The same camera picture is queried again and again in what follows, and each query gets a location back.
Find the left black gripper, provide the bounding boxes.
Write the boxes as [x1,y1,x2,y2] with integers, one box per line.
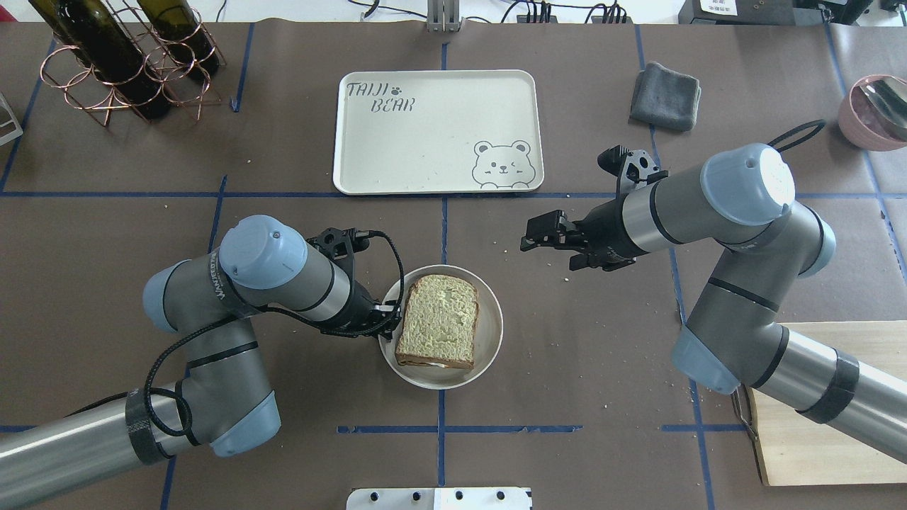
[320,281,404,342]

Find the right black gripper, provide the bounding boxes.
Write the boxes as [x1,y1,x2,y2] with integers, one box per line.
[519,195,647,272]

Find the bread slice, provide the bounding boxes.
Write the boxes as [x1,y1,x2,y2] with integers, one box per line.
[395,274,478,369]

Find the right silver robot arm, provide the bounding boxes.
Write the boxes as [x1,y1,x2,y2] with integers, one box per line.
[519,143,906,461]

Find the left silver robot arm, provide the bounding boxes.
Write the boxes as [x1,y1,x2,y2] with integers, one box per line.
[1,215,402,509]

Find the cream bear tray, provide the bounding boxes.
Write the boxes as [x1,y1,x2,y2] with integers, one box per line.
[332,69,545,195]

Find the white round plate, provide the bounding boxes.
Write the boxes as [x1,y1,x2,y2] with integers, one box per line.
[378,264,503,390]

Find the grey folded cloth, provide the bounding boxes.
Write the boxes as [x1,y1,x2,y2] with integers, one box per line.
[629,61,701,132]

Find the black power box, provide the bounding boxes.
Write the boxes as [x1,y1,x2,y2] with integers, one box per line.
[677,0,796,26]

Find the wooden cutting board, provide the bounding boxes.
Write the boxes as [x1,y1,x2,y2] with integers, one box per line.
[730,320,907,488]

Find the pink bowl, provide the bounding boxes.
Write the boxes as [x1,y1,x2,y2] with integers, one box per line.
[837,74,905,152]

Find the metal scoop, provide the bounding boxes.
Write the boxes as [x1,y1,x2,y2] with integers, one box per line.
[858,76,906,142]

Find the dark wine bottle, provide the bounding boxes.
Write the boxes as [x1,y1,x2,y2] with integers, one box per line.
[29,1,171,120]
[139,1,220,83]

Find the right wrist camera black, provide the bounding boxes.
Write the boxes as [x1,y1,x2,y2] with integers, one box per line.
[597,145,670,197]

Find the white camera pole base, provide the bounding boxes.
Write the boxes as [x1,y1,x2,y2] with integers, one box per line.
[346,487,534,509]

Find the aluminium frame post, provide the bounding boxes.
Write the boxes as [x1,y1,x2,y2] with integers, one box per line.
[427,0,463,33]

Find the copper wire bottle rack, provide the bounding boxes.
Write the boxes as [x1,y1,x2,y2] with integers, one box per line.
[32,1,225,127]

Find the white wire cup rack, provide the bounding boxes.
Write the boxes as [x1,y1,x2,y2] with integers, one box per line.
[0,93,23,146]

